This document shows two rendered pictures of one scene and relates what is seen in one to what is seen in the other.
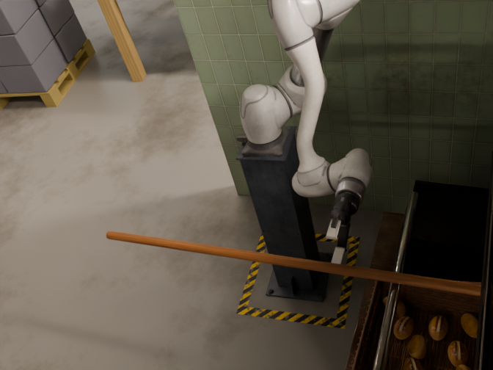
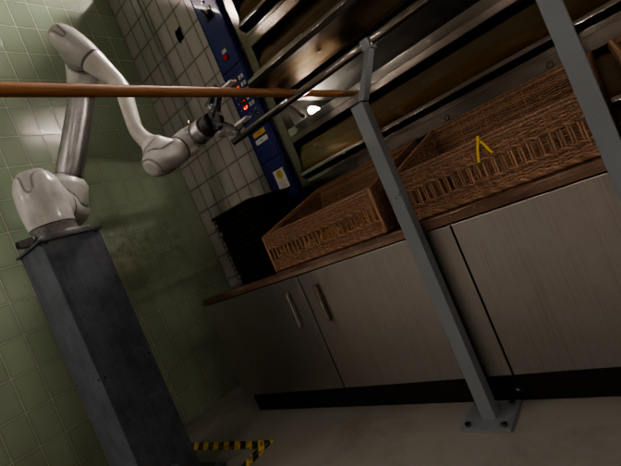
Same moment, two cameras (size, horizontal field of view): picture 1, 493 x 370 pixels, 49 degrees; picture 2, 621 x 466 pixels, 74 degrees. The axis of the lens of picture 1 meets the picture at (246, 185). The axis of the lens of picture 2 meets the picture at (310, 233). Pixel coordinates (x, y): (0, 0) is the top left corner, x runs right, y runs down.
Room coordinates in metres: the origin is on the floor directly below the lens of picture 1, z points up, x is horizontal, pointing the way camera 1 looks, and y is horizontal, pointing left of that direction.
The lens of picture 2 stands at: (0.75, 1.23, 0.69)
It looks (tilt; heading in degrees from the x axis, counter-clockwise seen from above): 1 degrees down; 277
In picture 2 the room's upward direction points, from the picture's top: 23 degrees counter-clockwise
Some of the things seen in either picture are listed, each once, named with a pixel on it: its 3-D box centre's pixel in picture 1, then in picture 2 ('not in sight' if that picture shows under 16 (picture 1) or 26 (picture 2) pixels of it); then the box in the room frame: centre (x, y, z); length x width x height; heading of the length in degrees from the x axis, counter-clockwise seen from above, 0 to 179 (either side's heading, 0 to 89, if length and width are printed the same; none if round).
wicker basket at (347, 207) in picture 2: (429, 359); (345, 204); (0.79, -0.41, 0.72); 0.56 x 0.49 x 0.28; 146
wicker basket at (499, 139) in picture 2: not in sight; (497, 137); (0.27, -0.09, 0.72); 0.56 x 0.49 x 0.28; 147
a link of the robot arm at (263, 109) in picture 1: (260, 110); (42, 199); (1.78, -0.15, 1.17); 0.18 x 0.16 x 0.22; 110
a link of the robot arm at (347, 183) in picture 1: (350, 193); (202, 129); (1.18, -0.31, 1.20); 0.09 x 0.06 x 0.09; 58
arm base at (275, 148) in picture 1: (260, 136); (50, 236); (1.79, -0.12, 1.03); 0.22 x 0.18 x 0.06; 62
